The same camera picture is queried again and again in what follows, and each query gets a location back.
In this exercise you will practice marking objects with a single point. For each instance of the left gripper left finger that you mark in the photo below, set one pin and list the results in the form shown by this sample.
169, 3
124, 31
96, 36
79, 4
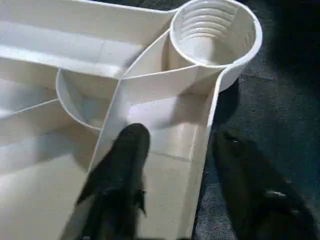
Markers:
120, 175

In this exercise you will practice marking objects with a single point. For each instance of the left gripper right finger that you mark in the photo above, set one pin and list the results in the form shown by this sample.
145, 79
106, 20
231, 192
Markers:
260, 200

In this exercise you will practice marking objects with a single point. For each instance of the white plastic table top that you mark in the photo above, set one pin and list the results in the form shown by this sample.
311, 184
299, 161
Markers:
50, 50

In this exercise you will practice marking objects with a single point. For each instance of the black work mat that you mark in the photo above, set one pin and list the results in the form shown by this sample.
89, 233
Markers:
280, 100

